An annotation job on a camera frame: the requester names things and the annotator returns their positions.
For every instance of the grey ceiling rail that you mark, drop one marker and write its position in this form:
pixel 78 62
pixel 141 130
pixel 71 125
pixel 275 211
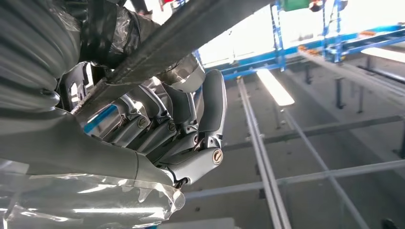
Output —
pixel 262 158
pixel 329 177
pixel 300 178

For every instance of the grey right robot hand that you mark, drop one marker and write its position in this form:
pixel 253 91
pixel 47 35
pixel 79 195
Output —
pixel 95 148

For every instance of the green sign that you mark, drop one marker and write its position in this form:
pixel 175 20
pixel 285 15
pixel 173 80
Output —
pixel 296 4

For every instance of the tall blue storage rack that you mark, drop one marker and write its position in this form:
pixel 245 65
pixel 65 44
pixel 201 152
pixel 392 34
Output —
pixel 253 60

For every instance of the clear plastic hand wrap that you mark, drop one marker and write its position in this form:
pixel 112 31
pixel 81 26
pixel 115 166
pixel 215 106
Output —
pixel 95 202

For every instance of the ceiling light panel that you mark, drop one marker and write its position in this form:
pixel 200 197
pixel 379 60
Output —
pixel 275 88
pixel 383 54

